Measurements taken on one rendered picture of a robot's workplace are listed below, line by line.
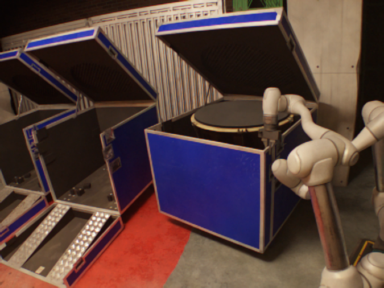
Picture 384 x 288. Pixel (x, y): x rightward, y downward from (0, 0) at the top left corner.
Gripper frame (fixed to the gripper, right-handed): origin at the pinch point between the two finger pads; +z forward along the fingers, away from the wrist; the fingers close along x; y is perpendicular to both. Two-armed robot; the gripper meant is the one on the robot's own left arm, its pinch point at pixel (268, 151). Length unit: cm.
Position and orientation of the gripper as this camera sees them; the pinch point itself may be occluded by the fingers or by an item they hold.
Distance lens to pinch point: 178.4
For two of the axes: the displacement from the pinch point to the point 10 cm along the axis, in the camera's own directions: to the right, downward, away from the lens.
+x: 7.9, 1.7, -5.9
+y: -6.1, 1.9, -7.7
